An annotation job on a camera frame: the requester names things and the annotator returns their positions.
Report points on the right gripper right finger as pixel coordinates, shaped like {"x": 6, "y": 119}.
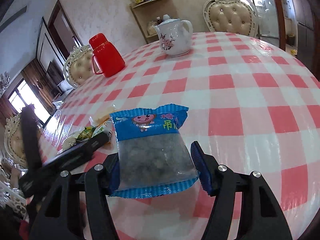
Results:
{"x": 261, "y": 216}

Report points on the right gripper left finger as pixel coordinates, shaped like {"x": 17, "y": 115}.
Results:
{"x": 59, "y": 216}

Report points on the green peas snack packet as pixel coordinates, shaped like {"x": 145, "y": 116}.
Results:
{"x": 85, "y": 133}

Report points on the blue dried fruit snack bag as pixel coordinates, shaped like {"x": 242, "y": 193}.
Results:
{"x": 153, "y": 158}

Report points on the clear bag yellow pastry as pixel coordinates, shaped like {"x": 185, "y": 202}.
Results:
{"x": 101, "y": 120}

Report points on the white lattice divider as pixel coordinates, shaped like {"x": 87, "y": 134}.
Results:
{"x": 13, "y": 198}

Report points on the beige tufted chair near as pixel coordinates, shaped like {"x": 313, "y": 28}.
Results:
{"x": 13, "y": 141}

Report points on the beige tufted chair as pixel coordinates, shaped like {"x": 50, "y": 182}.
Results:
{"x": 13, "y": 141}
{"x": 231, "y": 16}
{"x": 78, "y": 66}

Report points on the red checkered tablecloth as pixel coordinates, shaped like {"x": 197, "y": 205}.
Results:
{"x": 251, "y": 105}

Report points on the beige tufted chair middle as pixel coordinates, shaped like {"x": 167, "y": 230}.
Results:
{"x": 78, "y": 66}

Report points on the red thermos jug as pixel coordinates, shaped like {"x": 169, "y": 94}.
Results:
{"x": 106, "y": 60}

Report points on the wooden corner shelf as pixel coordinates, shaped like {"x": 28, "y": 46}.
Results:
{"x": 146, "y": 15}

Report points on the beige tufted chair far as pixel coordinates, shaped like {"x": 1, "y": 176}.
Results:
{"x": 231, "y": 16}

